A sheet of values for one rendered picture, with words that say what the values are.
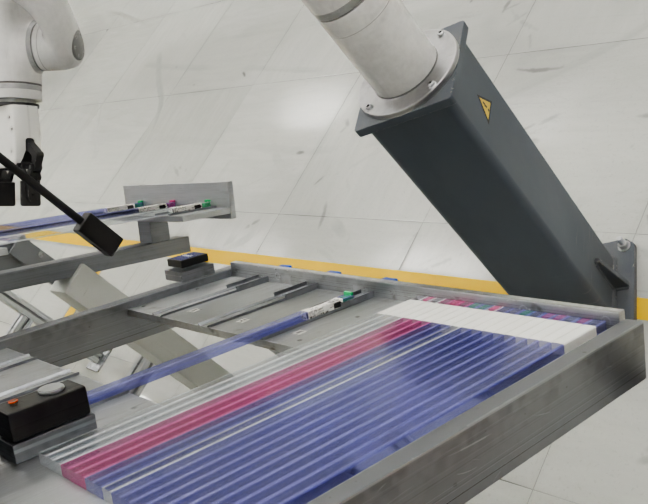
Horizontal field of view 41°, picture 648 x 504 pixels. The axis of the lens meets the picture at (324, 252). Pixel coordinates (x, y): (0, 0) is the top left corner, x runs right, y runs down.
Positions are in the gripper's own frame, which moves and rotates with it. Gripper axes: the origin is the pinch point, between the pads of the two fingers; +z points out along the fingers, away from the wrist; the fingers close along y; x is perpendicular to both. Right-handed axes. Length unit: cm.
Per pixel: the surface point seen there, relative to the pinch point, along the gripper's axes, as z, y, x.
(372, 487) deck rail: 21, 94, -17
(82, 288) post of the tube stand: 14.9, 3.0, 9.5
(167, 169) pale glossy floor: -13, -153, 130
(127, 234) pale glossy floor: 13, -152, 112
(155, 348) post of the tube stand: 26.9, 3.0, 23.7
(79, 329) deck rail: 18.0, 26.8, -3.8
